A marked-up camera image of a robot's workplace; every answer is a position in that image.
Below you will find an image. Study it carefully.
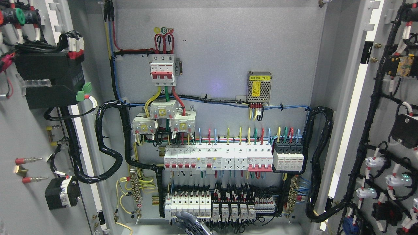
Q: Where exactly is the white current transformer left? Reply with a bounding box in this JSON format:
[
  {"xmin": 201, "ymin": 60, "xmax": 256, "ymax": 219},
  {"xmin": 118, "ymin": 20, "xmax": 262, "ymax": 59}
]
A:
[{"xmin": 131, "ymin": 113, "xmax": 156, "ymax": 135}]

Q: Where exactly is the black right cable loom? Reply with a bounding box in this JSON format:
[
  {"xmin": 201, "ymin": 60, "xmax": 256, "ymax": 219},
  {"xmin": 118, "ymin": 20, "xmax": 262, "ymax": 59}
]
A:
[{"xmin": 303, "ymin": 106, "xmax": 348, "ymax": 223}]

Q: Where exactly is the black digital power meter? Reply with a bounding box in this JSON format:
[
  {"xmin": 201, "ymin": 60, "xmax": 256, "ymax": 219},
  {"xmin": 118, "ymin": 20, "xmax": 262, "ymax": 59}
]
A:
[{"xmin": 15, "ymin": 52, "xmax": 91, "ymax": 110}]

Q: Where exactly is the white rotary selector switch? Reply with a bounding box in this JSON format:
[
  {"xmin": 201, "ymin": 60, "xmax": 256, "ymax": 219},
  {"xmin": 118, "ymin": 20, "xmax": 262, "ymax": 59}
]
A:
[{"xmin": 45, "ymin": 176, "xmax": 81, "ymax": 210}]

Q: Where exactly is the black white surge protector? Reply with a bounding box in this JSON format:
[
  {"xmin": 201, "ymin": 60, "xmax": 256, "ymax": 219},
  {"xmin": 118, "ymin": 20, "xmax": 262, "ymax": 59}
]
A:
[{"xmin": 273, "ymin": 140, "xmax": 306, "ymax": 175}]

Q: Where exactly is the white socket breaker row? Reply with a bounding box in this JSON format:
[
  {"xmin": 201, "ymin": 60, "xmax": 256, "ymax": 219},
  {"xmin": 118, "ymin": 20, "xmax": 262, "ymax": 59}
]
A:
[{"xmin": 221, "ymin": 143, "xmax": 248, "ymax": 170}]

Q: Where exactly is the brass terminal bar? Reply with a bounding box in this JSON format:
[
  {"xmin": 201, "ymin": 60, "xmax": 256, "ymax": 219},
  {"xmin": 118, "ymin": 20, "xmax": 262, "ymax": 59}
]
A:
[
  {"xmin": 130, "ymin": 172, "xmax": 142, "ymax": 209},
  {"xmin": 286, "ymin": 175, "xmax": 299, "ymax": 215}
]

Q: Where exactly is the white current transformer right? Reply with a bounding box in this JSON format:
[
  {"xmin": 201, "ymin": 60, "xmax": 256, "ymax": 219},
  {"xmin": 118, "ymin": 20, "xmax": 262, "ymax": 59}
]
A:
[{"xmin": 170, "ymin": 110, "xmax": 197, "ymax": 134}]

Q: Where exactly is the brass terminal bar right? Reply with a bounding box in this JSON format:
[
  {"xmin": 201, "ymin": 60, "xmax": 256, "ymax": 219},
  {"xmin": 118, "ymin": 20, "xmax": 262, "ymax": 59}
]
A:
[{"xmin": 286, "ymin": 175, "xmax": 299, "ymax": 215}]

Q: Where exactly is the dark grey robot hand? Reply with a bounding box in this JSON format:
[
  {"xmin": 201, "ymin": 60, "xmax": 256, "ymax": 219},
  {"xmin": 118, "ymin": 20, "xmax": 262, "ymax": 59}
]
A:
[{"xmin": 175, "ymin": 211, "xmax": 218, "ymax": 235}]

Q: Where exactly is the white current transformer middle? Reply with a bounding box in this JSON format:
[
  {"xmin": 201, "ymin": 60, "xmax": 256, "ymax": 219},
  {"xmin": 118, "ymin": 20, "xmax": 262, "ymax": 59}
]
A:
[{"xmin": 150, "ymin": 100, "xmax": 178, "ymax": 119}]

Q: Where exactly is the black relay terminal row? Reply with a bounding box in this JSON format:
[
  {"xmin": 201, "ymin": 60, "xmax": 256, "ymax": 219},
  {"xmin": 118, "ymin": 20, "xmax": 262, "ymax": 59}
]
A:
[{"xmin": 207, "ymin": 183, "xmax": 278, "ymax": 228}]

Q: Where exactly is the white lower breaker row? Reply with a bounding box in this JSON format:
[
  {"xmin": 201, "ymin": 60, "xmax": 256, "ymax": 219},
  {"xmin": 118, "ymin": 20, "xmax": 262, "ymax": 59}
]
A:
[{"xmin": 164, "ymin": 191, "xmax": 212, "ymax": 220}]

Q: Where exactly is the red handled circuit breaker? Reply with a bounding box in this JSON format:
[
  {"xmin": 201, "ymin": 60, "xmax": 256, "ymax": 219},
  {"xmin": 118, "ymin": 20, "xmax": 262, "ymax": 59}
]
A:
[{"xmin": 247, "ymin": 144, "xmax": 273, "ymax": 172}]

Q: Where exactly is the grey cabinet door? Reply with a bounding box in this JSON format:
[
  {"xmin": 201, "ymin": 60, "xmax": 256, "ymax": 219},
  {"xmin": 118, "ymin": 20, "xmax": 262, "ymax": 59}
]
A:
[
  {"xmin": 304, "ymin": 0, "xmax": 417, "ymax": 235},
  {"xmin": 0, "ymin": 0, "xmax": 113, "ymax": 235}
]

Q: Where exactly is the white current transformer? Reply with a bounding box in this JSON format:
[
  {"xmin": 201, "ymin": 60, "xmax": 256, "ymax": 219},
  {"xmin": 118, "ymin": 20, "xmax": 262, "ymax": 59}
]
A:
[
  {"xmin": 170, "ymin": 110, "xmax": 197, "ymax": 134},
  {"xmin": 131, "ymin": 113, "xmax": 156, "ymax": 135},
  {"xmin": 150, "ymin": 100, "xmax": 178, "ymax": 119}
]

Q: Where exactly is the red main circuit breaker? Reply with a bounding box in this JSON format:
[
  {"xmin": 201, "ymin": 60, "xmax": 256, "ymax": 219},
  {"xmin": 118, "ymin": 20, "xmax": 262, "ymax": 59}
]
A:
[{"xmin": 150, "ymin": 54, "xmax": 178, "ymax": 87}]

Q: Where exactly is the brass terminal bar left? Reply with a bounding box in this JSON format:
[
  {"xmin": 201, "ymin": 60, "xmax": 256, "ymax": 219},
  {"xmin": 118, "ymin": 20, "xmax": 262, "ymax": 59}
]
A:
[{"xmin": 130, "ymin": 172, "xmax": 142, "ymax": 209}]

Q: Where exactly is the black cable loom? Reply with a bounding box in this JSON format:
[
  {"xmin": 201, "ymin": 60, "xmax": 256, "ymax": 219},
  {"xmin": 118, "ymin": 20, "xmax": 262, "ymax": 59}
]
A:
[
  {"xmin": 62, "ymin": 100, "xmax": 165, "ymax": 218},
  {"xmin": 303, "ymin": 106, "xmax": 348, "ymax": 223}
]

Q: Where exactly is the black left cable loom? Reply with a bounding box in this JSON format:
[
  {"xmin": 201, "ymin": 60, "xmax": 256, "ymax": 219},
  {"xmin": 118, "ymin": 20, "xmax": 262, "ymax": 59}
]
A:
[{"xmin": 62, "ymin": 100, "xmax": 165, "ymax": 218}]

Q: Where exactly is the metal mesh power supply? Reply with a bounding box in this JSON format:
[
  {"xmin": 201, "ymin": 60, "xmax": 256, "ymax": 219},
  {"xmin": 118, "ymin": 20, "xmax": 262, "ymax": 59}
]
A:
[{"xmin": 247, "ymin": 71, "xmax": 272, "ymax": 103}]

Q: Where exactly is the white red breaker row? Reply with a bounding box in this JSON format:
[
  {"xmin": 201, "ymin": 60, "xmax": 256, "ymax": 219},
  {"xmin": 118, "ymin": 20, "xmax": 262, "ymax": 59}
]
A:
[{"xmin": 163, "ymin": 143, "xmax": 224, "ymax": 172}]

